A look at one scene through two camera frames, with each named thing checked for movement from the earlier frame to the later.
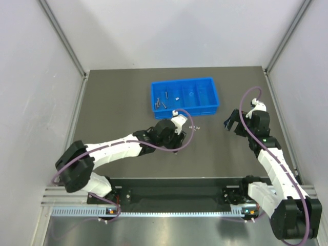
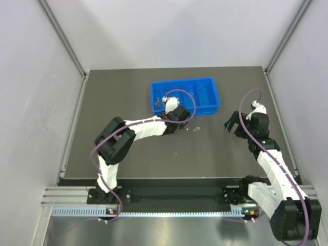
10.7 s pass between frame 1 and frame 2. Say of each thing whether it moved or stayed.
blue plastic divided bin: stayed
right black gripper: stayed
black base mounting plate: stayed
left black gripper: moved
